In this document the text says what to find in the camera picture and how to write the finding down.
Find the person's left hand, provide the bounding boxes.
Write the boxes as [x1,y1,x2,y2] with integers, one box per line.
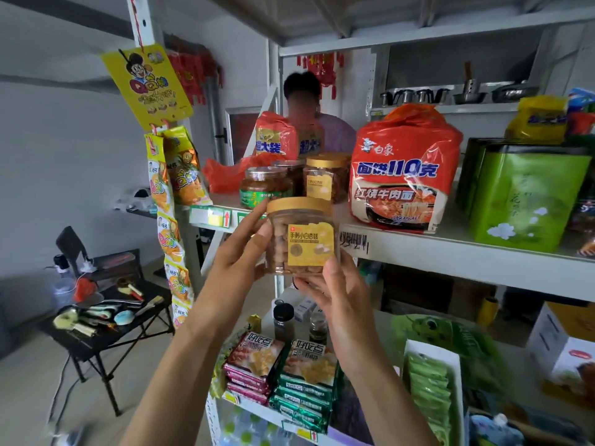
[193,199,274,331]

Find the person's right hand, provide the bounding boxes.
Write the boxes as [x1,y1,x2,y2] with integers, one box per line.
[293,254,387,368]

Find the clear nut jar yellow label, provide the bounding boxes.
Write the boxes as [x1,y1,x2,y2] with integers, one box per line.
[265,196,340,276]

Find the person's right forearm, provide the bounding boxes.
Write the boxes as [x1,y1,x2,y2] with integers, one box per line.
[332,356,440,446]

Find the person's left forearm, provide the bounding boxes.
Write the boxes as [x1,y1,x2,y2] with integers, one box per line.
[120,315,245,446]

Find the barcode sticker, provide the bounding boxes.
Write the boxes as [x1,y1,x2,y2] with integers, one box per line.
[339,230,371,256]

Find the small white box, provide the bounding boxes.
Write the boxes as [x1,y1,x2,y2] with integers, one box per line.
[293,297,318,324]

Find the shelf price tag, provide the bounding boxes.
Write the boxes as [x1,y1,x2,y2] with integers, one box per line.
[206,207,232,229]

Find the small dark spice bottle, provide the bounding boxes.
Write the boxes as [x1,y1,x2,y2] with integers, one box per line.
[309,311,329,345]

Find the glass jar green label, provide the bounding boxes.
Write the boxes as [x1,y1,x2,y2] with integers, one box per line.
[239,166,294,210]

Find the black cap spice bottle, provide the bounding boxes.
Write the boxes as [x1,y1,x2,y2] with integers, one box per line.
[272,302,296,343]

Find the dark sauce glass jar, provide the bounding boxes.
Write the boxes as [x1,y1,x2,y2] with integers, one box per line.
[272,160,307,197]

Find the red plastic bag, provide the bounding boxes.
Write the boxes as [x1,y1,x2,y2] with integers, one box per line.
[203,153,282,195]

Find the hanging strips of snack packets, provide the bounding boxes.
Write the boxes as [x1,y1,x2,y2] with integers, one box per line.
[144,126,214,330]

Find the clear snack jar gold lid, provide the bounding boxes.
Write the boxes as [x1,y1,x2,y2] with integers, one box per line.
[303,152,352,204]

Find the orange snack bag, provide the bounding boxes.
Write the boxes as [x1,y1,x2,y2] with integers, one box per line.
[254,111,299,161]

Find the white framed door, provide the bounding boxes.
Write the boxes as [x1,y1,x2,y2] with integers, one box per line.
[224,106,262,166]

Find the stack of green biscuit packets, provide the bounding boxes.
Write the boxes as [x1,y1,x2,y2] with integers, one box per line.
[269,338,343,435]

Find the stack of pink biscuit packets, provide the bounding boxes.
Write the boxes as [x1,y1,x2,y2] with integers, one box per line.
[223,331,285,406]

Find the orange instant noodle multipack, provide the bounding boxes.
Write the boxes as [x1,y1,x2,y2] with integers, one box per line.
[349,104,465,234]

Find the white metal shelf rack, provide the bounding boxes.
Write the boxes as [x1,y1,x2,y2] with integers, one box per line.
[126,0,595,446]

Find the green frog print bag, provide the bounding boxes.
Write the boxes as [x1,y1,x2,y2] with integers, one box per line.
[390,313,508,396]

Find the purple packet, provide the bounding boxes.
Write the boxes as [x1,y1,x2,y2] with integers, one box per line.
[328,388,374,445]

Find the row of green sachets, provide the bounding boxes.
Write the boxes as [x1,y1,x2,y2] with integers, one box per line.
[406,352,452,446]

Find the yellow can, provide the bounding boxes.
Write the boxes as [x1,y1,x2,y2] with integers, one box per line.
[476,296,499,328]

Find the white display box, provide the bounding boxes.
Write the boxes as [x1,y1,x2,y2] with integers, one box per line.
[401,339,466,446]

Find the green tin box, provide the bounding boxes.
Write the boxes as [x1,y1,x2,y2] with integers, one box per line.
[455,137,500,215]
[469,144,592,254]

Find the pile of brushes and tools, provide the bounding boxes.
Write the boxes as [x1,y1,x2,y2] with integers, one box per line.
[52,282,165,339]

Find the red small object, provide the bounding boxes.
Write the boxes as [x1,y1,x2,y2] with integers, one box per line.
[73,277,99,304]

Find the black folding table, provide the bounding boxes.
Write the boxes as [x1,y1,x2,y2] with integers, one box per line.
[36,278,176,418]

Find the red hanging decoration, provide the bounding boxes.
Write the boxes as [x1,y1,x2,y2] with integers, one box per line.
[166,50,224,106]
[297,51,346,101]

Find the yellow cartoon hanging card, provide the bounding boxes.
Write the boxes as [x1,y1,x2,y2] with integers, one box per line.
[101,44,194,132]

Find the row of metal cups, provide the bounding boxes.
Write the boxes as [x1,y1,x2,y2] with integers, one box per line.
[380,88,451,107]

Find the clear spray bottle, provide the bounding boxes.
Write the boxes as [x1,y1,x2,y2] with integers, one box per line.
[50,254,78,309]

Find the blue plastic bag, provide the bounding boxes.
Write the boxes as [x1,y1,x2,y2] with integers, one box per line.
[469,412,527,446]

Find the white and yellow carton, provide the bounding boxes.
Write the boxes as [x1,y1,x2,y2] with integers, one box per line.
[526,301,595,401]

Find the dark snack packet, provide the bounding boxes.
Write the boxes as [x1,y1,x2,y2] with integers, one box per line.
[568,199,595,260]

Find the dark metal pan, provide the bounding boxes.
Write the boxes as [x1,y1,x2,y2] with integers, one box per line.
[491,82,541,103]

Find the yellow snack bag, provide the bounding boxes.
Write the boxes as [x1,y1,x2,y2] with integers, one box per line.
[505,95,569,145]

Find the blue and red packet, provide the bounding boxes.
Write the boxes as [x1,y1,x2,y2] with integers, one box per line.
[566,87,595,137]

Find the floor cables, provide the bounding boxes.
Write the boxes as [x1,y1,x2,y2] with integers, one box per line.
[44,355,86,446]

